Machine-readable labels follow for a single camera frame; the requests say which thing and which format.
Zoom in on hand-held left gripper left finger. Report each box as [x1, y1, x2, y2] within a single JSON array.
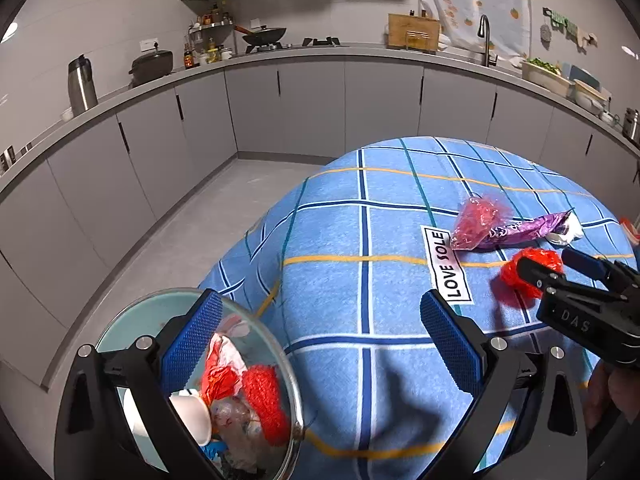
[[54, 290, 236, 480]]

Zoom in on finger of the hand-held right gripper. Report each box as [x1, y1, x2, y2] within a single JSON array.
[[516, 255, 568, 303], [561, 246, 640, 295]]

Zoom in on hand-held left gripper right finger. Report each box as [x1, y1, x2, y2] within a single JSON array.
[[420, 289, 588, 480]]

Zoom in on red plastic bag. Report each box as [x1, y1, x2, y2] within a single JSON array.
[[200, 342, 248, 406]]

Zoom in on white paper cup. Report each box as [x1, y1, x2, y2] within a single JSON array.
[[169, 389, 213, 447]]

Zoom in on clear plastic bag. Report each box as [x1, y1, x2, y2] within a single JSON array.
[[210, 395, 271, 471]]

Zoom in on red mesh net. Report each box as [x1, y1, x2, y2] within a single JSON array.
[[242, 364, 293, 447]]

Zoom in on person's right hand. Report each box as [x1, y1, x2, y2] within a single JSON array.
[[584, 360, 640, 431]]

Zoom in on purple snack wrapper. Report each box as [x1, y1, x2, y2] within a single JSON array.
[[477, 212, 571, 252]]

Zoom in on red and white wrapper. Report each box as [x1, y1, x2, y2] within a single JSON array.
[[619, 217, 640, 247]]

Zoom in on pink plastic bag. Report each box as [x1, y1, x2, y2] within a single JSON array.
[[450, 196, 511, 251]]

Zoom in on blue checked tablecloth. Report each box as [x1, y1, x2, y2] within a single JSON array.
[[197, 135, 640, 480]]

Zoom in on stainless steel pot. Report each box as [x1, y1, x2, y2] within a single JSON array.
[[622, 107, 640, 145]]

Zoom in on beige empty basin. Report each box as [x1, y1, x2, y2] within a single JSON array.
[[572, 79, 612, 111]]

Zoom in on beige basin with greens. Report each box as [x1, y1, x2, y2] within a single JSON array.
[[520, 57, 573, 97]]

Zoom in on black kitchen faucet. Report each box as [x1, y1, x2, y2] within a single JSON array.
[[477, 14, 498, 68]]

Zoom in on green striped hanging towel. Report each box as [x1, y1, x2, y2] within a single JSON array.
[[544, 7, 581, 33]]

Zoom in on grey kitchen cabinets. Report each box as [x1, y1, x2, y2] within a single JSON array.
[[0, 45, 640, 391]]

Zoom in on steel thermos jug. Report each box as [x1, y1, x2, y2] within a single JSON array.
[[67, 55, 99, 115]]

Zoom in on black rice cooker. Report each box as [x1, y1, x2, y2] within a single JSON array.
[[129, 49, 174, 86]]

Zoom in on wooden cutting board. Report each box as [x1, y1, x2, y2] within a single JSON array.
[[386, 12, 441, 53]]

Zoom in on black wok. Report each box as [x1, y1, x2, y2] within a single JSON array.
[[232, 25, 288, 47]]

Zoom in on spice rack with bottles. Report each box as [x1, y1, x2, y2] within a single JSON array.
[[187, 4, 236, 63]]

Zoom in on black gas stove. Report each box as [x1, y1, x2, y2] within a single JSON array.
[[245, 36, 343, 55]]

